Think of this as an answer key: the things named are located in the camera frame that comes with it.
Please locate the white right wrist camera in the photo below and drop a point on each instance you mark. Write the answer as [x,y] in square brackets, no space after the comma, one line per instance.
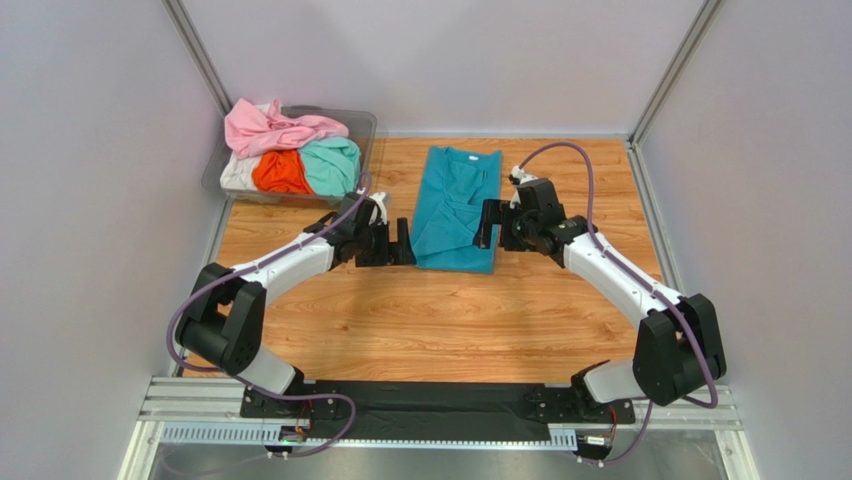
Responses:
[519,176]

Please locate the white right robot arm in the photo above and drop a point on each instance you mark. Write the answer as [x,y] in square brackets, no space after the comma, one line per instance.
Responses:
[678,345]

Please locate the teal t shirt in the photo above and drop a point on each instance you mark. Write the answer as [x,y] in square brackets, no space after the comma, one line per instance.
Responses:
[447,215]

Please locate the white t shirt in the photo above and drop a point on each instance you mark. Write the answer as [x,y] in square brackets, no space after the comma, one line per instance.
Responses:
[237,175]

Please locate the mint green t shirt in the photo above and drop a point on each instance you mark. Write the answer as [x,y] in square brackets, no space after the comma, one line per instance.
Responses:
[332,165]

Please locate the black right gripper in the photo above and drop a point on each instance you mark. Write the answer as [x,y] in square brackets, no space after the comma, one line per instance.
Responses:
[505,225]

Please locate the aluminium frame rail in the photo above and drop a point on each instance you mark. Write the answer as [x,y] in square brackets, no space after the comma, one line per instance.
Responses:
[697,30]

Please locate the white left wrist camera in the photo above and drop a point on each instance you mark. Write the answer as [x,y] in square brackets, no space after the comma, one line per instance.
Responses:
[382,201]

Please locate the clear plastic storage bin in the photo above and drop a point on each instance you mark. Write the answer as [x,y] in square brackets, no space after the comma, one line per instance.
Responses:
[362,129]

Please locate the pink t shirt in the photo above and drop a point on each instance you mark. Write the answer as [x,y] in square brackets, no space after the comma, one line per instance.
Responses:
[252,130]

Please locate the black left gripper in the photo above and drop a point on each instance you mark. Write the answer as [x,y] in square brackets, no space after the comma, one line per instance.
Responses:
[399,252]

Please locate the small electronics board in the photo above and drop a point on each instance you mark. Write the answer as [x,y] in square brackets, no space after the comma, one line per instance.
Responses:
[292,434]

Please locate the left aluminium corner post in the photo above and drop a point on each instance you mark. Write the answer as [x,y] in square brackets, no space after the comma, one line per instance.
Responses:
[181,19]

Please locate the orange t shirt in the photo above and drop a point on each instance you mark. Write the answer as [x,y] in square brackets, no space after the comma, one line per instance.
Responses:
[282,171]

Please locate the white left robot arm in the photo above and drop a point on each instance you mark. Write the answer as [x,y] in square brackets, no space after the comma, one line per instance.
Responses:
[222,321]

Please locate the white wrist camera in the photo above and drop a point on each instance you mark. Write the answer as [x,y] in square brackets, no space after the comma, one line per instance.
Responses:
[382,201]
[519,176]

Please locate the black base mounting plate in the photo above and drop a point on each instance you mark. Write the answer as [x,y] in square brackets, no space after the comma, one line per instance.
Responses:
[410,411]

